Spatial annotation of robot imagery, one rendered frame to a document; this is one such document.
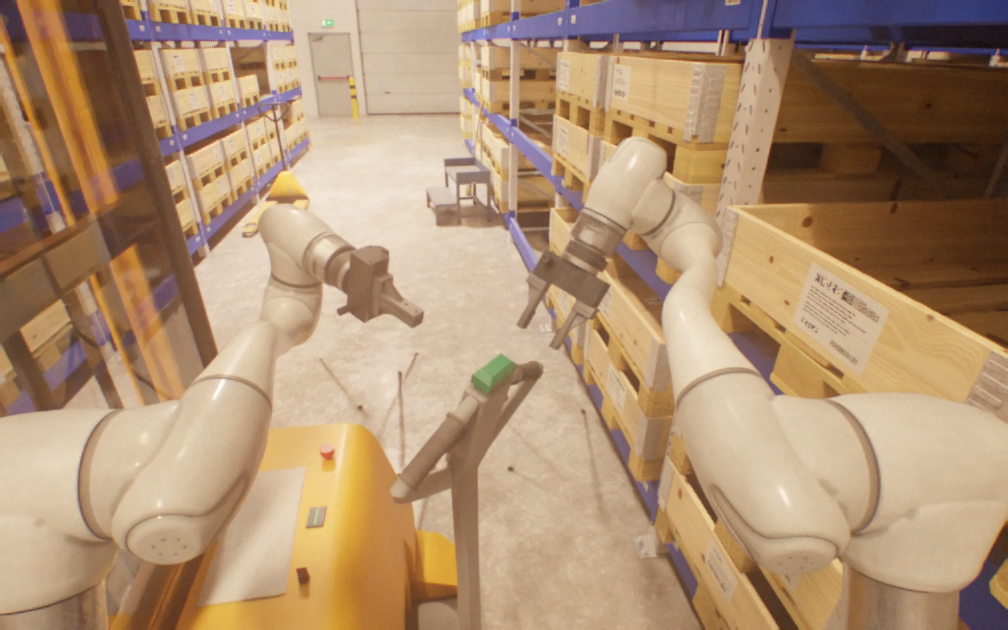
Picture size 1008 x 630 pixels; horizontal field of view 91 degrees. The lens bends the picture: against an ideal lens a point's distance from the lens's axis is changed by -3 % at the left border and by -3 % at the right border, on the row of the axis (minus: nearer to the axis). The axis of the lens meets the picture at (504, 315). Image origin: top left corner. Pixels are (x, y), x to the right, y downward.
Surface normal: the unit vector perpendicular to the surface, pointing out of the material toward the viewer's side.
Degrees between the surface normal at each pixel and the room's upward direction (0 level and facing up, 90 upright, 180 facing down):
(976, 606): 90
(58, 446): 26
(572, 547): 0
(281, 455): 0
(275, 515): 0
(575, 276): 62
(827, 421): 14
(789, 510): 41
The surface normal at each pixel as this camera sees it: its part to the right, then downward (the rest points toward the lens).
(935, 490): 0.01, 0.10
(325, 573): 0.25, -0.87
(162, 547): 0.29, 0.53
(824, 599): -0.99, 0.07
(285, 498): 0.01, -0.88
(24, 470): 0.15, -0.36
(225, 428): 0.66, -0.66
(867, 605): -0.91, 0.04
